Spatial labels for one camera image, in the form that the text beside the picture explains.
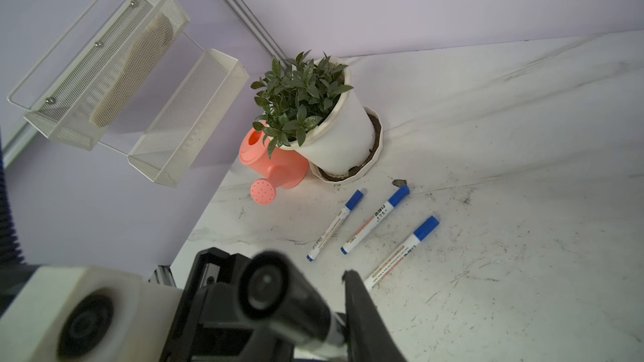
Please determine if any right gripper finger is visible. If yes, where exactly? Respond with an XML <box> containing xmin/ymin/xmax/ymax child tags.
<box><xmin>342</xmin><ymin>270</ymin><xmax>405</xmax><ymax>361</ymax></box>

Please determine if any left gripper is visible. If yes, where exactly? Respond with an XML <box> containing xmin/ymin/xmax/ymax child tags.
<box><xmin>159</xmin><ymin>248</ymin><xmax>294</xmax><ymax>361</ymax></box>

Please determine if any white pen blue end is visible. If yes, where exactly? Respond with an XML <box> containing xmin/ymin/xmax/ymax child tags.
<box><xmin>363</xmin><ymin>216</ymin><xmax>440</xmax><ymax>291</ymax></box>

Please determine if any white marker pen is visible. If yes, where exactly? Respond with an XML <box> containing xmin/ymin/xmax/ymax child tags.
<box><xmin>340</xmin><ymin>185</ymin><xmax>410</xmax><ymax>255</ymax></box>

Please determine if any white pen with blue cap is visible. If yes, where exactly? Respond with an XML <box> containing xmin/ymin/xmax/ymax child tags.
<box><xmin>306</xmin><ymin>189</ymin><xmax>364</xmax><ymax>261</ymax></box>

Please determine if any black pen cap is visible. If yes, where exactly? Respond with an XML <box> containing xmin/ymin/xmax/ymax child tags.
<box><xmin>235</xmin><ymin>251</ymin><xmax>332</xmax><ymax>347</ymax></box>

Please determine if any pink watering can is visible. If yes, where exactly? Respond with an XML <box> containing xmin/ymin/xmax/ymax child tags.
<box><xmin>239</xmin><ymin>128</ymin><xmax>310</xmax><ymax>205</ymax></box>

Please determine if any green potted plant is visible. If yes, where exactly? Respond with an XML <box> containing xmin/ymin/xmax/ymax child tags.
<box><xmin>251</xmin><ymin>51</ymin><xmax>378</xmax><ymax>181</ymax></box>

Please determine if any white two-tier mesh shelf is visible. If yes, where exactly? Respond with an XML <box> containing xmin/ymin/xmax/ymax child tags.
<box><xmin>8</xmin><ymin>0</ymin><xmax>249</xmax><ymax>188</ymax></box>

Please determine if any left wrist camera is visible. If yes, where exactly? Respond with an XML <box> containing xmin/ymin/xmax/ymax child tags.
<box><xmin>1</xmin><ymin>265</ymin><xmax>182</xmax><ymax>361</ymax></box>

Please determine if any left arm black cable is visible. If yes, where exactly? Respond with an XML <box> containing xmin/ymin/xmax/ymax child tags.
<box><xmin>0</xmin><ymin>130</ymin><xmax>25</xmax><ymax>267</ymax></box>

